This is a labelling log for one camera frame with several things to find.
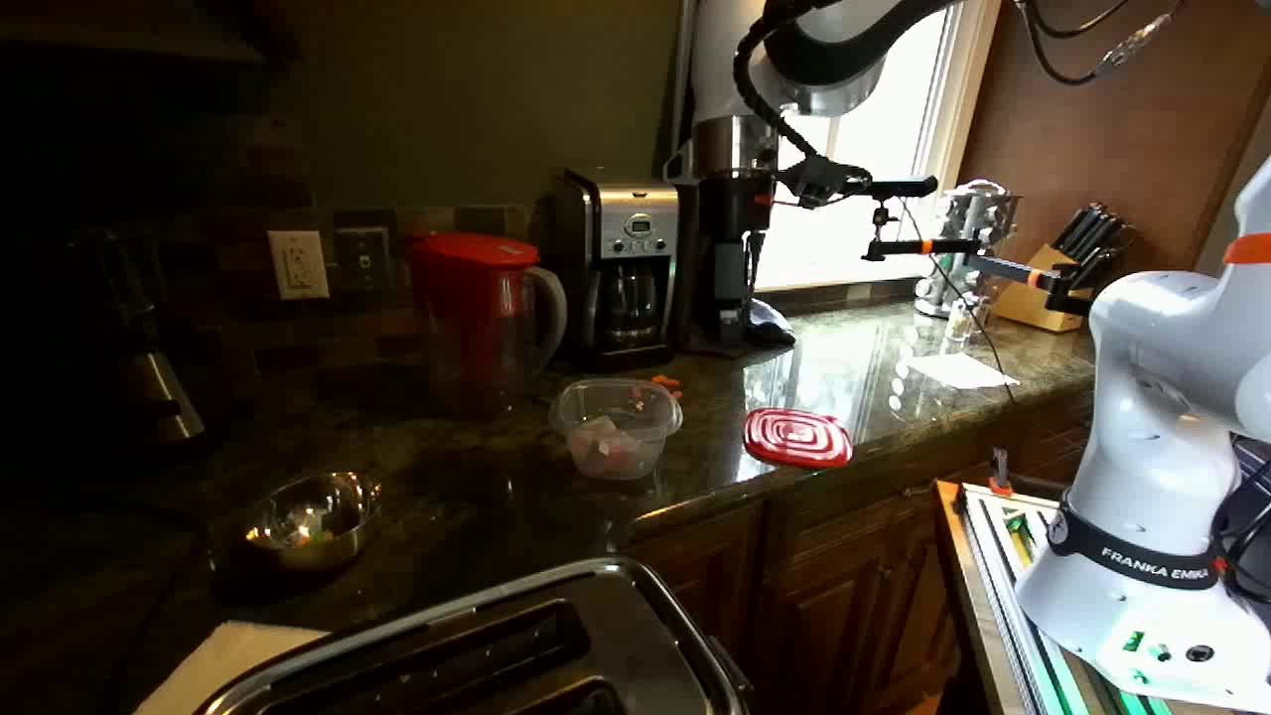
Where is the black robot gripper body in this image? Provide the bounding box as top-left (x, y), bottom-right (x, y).
top-left (779, 152), bottom-right (879, 210)

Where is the clear plastic lunchbox container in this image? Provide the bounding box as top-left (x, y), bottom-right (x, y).
top-left (544, 374), bottom-right (689, 483)

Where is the clear bag of gummy bears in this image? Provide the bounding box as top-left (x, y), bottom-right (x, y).
top-left (571, 414), bottom-right (656, 478)

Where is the shiny silver metal object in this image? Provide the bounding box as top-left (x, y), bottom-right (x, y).
top-left (910, 176), bottom-right (1026, 324)

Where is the silver black coffee maker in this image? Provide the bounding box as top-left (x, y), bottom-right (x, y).
top-left (544, 161), bottom-right (694, 370)

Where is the white paper sheet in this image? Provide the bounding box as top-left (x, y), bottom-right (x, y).
top-left (900, 351), bottom-right (1022, 397)

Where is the wooden knife block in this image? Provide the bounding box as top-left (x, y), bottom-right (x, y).
top-left (987, 241), bottom-right (1099, 339)

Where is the red white spiral coaster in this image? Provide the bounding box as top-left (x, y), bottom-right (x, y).
top-left (739, 403), bottom-right (858, 478)

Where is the red plastic pitcher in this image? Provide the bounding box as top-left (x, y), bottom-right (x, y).
top-left (404, 230), bottom-right (571, 418)

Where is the wooden base cabinet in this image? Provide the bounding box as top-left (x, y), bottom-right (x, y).
top-left (616, 388), bottom-right (1104, 715)

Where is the white robot mounting platform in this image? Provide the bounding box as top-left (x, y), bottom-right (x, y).
top-left (931, 478), bottom-right (1189, 715)

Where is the stainless steel toaster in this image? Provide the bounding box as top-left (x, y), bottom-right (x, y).
top-left (195, 553), bottom-right (759, 715)

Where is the small metal bowl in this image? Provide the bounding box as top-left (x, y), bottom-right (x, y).
top-left (240, 468), bottom-right (385, 576)

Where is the white paper napkin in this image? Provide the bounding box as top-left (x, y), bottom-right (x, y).
top-left (131, 615), bottom-right (334, 715)

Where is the black stereo camera bar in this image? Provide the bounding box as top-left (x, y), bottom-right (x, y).
top-left (846, 176), bottom-right (942, 202)

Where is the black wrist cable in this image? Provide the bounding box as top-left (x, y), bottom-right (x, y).
top-left (730, 0), bottom-right (852, 181)

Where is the window with white frame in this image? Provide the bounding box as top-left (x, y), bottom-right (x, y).
top-left (752, 0), bottom-right (1008, 298)

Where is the black orange camera tripod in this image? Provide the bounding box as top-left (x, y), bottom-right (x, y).
top-left (861, 193), bottom-right (1063, 397)

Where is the black knife handle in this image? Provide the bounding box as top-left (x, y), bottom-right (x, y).
top-left (1054, 197), bottom-right (1099, 263)
top-left (1069, 210), bottom-right (1119, 271)
top-left (1081, 225), bottom-right (1134, 295)

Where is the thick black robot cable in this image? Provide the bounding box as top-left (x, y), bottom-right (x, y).
top-left (1012, 0), bottom-right (1189, 88)

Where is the brown wooden wall cabinet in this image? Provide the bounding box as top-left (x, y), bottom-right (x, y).
top-left (957, 0), bottom-right (1271, 272)

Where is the orange velcro strap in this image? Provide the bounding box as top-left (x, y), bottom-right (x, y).
top-left (1220, 230), bottom-right (1271, 271)

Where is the dark wall switch plate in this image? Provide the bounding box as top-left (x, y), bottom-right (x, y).
top-left (329, 223), bottom-right (401, 298)

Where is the white wall outlet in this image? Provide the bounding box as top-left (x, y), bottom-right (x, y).
top-left (268, 225), bottom-right (334, 307)

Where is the black cable bundle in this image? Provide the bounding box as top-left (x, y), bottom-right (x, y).
top-left (1208, 430), bottom-right (1271, 606)

